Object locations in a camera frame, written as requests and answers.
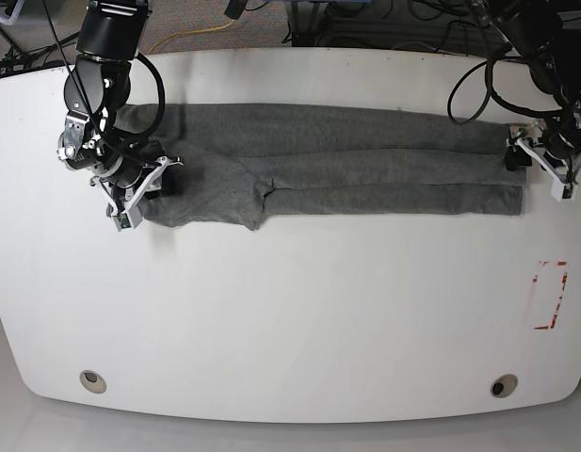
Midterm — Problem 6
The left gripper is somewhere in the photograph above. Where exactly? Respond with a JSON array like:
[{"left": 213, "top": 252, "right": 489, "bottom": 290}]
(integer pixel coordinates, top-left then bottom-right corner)
[{"left": 504, "top": 121, "right": 581, "bottom": 183}]

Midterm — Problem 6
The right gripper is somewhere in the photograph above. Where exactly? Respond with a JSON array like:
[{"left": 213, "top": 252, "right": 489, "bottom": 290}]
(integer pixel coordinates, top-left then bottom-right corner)
[{"left": 89, "top": 155, "right": 184, "bottom": 215}]

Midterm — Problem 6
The grey T-shirt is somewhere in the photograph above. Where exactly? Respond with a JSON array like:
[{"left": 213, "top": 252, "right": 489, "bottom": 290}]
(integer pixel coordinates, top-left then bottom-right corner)
[{"left": 139, "top": 104, "right": 526, "bottom": 230}]

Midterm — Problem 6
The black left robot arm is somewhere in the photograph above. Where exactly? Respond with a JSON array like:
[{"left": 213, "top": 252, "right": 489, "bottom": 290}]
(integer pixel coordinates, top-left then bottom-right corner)
[{"left": 465, "top": 1, "right": 581, "bottom": 200}]

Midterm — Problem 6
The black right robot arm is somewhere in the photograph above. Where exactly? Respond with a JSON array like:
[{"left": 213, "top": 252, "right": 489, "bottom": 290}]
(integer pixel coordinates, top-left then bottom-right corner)
[{"left": 57, "top": 1, "right": 182, "bottom": 230}]

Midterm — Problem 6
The red tape rectangle marking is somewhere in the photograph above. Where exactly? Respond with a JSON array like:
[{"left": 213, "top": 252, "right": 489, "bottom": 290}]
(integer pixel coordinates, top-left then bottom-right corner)
[{"left": 528, "top": 261, "right": 569, "bottom": 331}]

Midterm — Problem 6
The black tripod on floor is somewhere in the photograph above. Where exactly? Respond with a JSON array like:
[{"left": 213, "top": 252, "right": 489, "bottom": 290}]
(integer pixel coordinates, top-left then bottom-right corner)
[{"left": 0, "top": 24, "right": 78, "bottom": 79}]

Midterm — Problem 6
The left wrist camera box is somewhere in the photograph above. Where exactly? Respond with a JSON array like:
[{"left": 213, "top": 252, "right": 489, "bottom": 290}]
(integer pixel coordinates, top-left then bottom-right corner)
[{"left": 551, "top": 180, "right": 578, "bottom": 202}]

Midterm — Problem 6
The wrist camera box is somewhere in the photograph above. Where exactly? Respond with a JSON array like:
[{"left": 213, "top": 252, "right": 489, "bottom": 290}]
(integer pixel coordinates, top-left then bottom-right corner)
[
  {"left": 551, "top": 180, "right": 578, "bottom": 202},
  {"left": 111, "top": 206, "right": 143, "bottom": 232}
]

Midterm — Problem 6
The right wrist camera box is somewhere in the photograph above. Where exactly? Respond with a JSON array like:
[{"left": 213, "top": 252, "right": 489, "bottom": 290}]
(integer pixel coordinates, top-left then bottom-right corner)
[{"left": 111, "top": 206, "right": 143, "bottom": 232}]

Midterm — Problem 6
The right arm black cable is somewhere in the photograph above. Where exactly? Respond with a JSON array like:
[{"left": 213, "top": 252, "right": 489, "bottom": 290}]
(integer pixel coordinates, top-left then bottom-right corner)
[{"left": 115, "top": 52, "right": 168, "bottom": 142}]

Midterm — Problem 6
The yellow cable on floor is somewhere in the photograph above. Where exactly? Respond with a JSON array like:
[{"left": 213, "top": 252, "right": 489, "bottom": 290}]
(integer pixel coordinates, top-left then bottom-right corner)
[{"left": 150, "top": 18, "right": 237, "bottom": 55}]

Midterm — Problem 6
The black metal frame base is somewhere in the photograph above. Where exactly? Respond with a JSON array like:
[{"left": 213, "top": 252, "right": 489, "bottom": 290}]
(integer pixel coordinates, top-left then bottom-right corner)
[{"left": 283, "top": 1, "right": 474, "bottom": 55}]

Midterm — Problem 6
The left table cable grommet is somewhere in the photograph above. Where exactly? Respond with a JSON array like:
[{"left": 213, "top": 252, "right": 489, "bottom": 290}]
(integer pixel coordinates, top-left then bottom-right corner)
[{"left": 79, "top": 370, "right": 107, "bottom": 395}]

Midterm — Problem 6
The table cable grommet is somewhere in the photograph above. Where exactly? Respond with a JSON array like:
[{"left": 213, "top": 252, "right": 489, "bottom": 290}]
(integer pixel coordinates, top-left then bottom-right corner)
[
  {"left": 79, "top": 370, "right": 107, "bottom": 395},
  {"left": 490, "top": 374, "right": 519, "bottom": 398}
]

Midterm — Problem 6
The right table cable grommet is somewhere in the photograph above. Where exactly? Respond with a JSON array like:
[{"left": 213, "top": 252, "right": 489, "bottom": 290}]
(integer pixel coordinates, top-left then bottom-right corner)
[{"left": 490, "top": 374, "right": 519, "bottom": 398}]

